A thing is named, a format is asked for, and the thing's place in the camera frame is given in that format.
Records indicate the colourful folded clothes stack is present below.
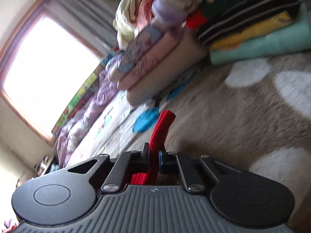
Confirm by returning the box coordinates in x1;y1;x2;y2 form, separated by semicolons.
151;0;311;66

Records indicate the purple quilt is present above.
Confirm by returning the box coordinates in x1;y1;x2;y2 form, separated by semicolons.
54;54;121;168

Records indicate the colourful alphabet foam border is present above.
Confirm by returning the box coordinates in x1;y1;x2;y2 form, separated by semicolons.
52;50;119;136

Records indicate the red knit sweater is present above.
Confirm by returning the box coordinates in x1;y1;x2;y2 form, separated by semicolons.
130;110;176;185

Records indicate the Mickey Mouse plush blanket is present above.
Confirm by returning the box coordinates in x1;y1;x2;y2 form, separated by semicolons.
65;50;311;224

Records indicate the grey curtain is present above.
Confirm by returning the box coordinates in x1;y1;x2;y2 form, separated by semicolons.
46;0;120;55

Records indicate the cluttered side desk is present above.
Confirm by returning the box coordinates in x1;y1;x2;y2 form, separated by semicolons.
17;155;60;187

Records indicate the folded pink cream clothes stack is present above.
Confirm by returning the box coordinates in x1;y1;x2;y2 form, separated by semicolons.
109;25;208;106

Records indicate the stacked quilts pile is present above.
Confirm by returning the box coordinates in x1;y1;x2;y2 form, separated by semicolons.
113;0;176;51

